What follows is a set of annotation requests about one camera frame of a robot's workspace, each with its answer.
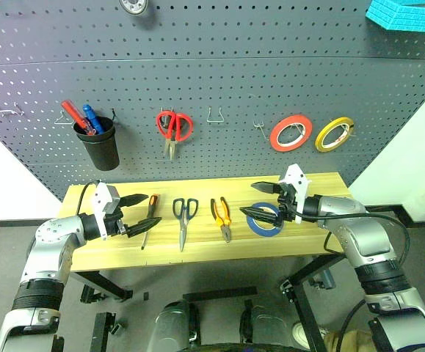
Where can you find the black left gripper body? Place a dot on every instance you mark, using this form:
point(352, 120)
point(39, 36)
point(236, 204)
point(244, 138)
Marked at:
point(116, 223)

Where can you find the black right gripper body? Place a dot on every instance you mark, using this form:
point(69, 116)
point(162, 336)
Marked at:
point(286, 205)

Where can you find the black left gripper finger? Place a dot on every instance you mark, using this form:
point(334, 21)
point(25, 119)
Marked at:
point(133, 200)
point(144, 225)

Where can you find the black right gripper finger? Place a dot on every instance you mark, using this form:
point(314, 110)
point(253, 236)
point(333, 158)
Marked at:
point(265, 215)
point(269, 187)

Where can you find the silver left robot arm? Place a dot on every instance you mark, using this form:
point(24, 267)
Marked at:
point(50, 238)

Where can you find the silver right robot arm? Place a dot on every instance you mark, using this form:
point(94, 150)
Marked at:
point(366, 234)

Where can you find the grey pegboard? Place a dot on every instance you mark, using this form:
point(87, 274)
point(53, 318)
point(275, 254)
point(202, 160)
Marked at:
point(212, 73)

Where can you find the blue tape roll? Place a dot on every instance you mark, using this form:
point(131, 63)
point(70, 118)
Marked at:
point(264, 230)

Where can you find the red tape roll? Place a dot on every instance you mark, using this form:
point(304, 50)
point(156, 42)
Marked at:
point(273, 136)

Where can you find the black cup holder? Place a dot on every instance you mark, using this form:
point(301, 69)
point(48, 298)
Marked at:
point(102, 150)

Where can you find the yellow tape roll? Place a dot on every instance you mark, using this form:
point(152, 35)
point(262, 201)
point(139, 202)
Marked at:
point(317, 141)

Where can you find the black cup hook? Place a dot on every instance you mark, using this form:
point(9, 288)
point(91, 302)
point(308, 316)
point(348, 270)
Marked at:
point(114, 115)

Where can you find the dark rounded robot leg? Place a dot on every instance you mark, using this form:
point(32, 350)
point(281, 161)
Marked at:
point(173, 326)
point(263, 328)

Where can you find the white shoe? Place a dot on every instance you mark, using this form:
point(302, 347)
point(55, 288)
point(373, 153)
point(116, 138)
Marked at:
point(302, 335)

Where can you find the beige cloth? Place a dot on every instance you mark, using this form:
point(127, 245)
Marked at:
point(348, 341)

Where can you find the white metal pegboard hook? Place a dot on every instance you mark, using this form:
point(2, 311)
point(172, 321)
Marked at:
point(8, 111)

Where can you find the round grey disc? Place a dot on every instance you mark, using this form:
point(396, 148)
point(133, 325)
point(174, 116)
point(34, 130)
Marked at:
point(133, 5)

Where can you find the teal foam block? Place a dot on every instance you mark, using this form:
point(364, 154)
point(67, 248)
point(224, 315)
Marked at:
point(406, 16)

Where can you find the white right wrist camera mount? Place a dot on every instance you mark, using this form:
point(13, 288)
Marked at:
point(296, 179)

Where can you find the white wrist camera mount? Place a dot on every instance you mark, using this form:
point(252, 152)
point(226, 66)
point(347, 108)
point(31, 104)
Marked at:
point(296, 179)
point(102, 199)

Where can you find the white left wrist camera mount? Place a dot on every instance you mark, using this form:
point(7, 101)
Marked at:
point(102, 199)

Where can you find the black metal bracket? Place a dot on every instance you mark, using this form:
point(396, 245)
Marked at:
point(89, 293)
point(104, 330)

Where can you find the grey box on frame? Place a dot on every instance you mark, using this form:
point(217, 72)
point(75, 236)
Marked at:
point(324, 279)

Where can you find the black metal table frame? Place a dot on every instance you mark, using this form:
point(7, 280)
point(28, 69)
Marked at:
point(307, 293)

